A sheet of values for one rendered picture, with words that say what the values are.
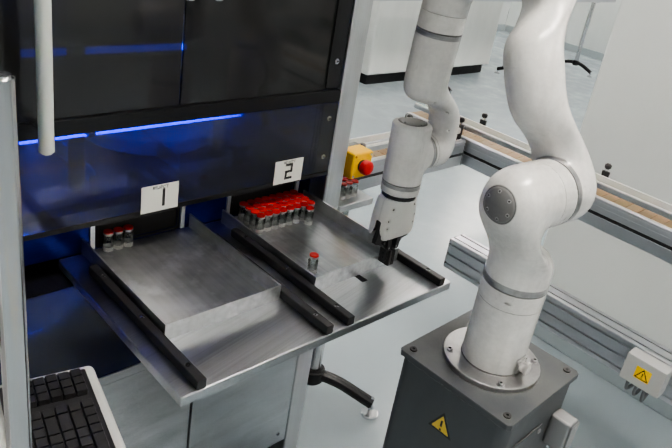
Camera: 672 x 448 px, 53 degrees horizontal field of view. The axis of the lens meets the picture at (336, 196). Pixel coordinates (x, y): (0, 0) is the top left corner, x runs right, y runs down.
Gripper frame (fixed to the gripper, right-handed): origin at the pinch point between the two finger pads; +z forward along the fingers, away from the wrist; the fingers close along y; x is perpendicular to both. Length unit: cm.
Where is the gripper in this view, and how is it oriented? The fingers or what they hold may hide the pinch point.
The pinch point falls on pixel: (386, 254)
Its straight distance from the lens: 153.9
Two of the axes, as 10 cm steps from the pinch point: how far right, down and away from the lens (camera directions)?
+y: -7.3, 1.8, -6.6
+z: -1.4, 9.0, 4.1
